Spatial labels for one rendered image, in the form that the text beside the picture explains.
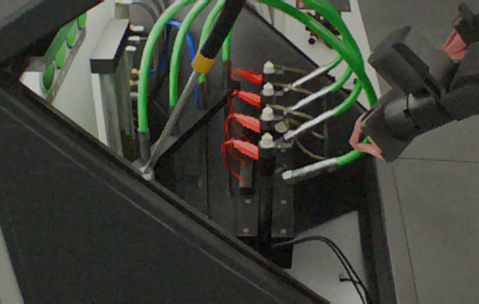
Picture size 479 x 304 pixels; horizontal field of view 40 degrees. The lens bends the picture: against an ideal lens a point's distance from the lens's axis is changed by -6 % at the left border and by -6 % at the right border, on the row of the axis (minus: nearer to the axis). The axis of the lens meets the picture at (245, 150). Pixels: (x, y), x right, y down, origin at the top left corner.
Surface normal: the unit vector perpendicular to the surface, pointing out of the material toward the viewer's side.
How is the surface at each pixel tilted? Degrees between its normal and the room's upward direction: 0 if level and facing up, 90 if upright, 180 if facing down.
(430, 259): 0
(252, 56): 90
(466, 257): 0
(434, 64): 42
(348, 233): 0
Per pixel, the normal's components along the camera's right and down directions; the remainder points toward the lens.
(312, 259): 0.00, -0.81
